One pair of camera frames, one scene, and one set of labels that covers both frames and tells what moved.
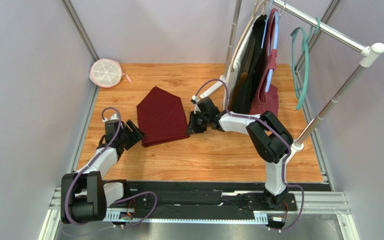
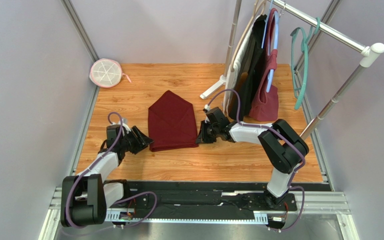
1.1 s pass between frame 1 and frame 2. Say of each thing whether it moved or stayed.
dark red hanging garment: stayed
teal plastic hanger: stayed
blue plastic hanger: stayed
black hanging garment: stayed
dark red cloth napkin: moved
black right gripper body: moved
